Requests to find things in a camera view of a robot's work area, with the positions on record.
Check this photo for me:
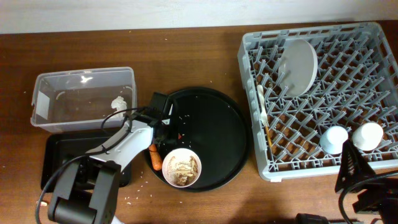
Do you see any orange carrot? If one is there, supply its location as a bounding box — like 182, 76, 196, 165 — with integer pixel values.
149, 144, 163, 171

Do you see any white cup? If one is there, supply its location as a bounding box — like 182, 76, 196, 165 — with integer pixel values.
352, 122, 384, 151

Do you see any blue cup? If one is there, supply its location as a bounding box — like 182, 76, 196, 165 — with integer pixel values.
320, 126, 348, 154

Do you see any white bowl with food scraps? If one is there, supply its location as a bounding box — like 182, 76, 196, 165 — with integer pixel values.
162, 148, 202, 188

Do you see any white tissue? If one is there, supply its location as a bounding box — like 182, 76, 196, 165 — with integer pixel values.
111, 96, 127, 111

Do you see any wooden chopstick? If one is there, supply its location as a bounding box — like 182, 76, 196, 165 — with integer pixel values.
265, 126, 272, 148

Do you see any white plastic fork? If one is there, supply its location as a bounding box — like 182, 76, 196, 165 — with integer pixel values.
256, 85, 269, 127

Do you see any grey plate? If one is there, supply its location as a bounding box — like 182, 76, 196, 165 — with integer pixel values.
278, 40, 318, 97

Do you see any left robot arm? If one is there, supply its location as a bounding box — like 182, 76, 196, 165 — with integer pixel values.
47, 106, 175, 224

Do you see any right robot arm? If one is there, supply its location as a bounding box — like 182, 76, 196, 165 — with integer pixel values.
335, 140, 397, 223

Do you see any grey dishwasher rack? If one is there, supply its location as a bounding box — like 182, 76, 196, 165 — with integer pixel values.
238, 22, 397, 182

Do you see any round black tray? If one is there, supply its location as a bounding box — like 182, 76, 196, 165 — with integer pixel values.
157, 87, 252, 192

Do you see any clear plastic bin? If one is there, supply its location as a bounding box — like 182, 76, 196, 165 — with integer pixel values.
30, 67, 137, 133

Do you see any black rectangular tray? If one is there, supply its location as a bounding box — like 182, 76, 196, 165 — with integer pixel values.
40, 130, 132, 192

